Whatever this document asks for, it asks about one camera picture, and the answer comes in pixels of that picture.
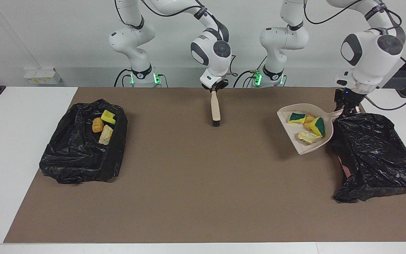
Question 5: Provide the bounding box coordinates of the pale torn bread piece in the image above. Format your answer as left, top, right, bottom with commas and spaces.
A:
297, 131, 321, 145

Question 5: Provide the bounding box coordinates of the brown table mat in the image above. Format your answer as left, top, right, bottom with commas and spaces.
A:
4, 87, 406, 243

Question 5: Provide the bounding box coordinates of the striped flaky croissant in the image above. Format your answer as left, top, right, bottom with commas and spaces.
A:
98, 125, 114, 145

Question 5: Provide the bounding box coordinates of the notched yellow green sponge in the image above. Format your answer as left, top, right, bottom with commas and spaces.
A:
101, 110, 116, 125

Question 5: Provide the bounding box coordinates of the black base cable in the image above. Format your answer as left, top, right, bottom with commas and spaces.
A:
234, 70, 260, 87
114, 69, 133, 87

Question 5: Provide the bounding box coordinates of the white power strip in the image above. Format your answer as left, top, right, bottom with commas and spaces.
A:
24, 69, 62, 85

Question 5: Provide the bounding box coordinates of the beige hand brush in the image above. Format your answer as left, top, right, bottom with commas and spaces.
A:
211, 90, 221, 127

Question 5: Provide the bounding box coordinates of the beige plastic dustpan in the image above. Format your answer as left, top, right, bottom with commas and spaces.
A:
277, 103, 344, 156

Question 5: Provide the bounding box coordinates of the black plastic bin bag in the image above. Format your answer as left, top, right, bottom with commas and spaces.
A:
330, 113, 406, 203
39, 99, 128, 184

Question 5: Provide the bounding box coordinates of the small glazed croissant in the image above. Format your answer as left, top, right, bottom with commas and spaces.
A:
303, 114, 317, 131

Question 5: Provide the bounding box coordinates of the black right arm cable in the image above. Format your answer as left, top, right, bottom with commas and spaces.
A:
113, 0, 239, 76

